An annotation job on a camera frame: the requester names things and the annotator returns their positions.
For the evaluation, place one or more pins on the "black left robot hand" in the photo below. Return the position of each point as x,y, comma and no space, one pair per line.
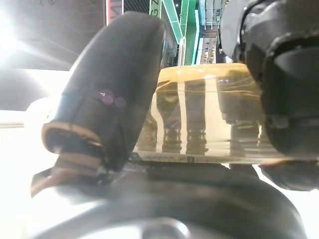
112,62

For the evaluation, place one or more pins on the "green steel framework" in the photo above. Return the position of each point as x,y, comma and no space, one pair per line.
189,25

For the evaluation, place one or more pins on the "clear bottle with yellow drink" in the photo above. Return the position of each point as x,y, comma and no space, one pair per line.
204,112

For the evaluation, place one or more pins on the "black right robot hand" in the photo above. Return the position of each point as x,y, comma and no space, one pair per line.
286,74

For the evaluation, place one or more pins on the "red lettered banner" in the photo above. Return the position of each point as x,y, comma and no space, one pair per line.
111,10

